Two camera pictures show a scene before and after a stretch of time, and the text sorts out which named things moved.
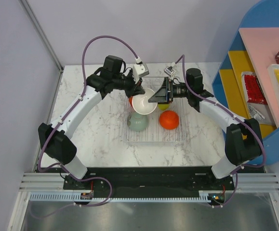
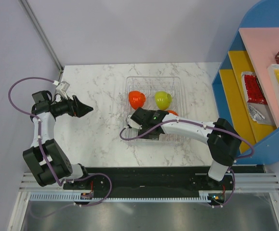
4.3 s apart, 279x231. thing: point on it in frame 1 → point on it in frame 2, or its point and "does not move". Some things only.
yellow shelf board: (232, 83) does not move
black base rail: (148, 180) does not move
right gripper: (162, 95) → (150, 136)
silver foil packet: (261, 112) does not move
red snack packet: (253, 89) does not move
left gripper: (136, 88) → (76, 109)
